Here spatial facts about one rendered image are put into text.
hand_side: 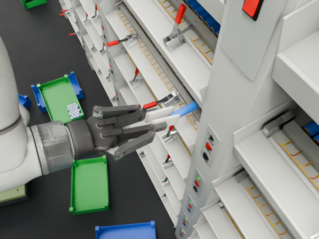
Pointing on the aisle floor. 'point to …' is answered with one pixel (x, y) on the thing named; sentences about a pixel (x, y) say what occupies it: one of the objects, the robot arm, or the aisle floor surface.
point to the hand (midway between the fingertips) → (162, 118)
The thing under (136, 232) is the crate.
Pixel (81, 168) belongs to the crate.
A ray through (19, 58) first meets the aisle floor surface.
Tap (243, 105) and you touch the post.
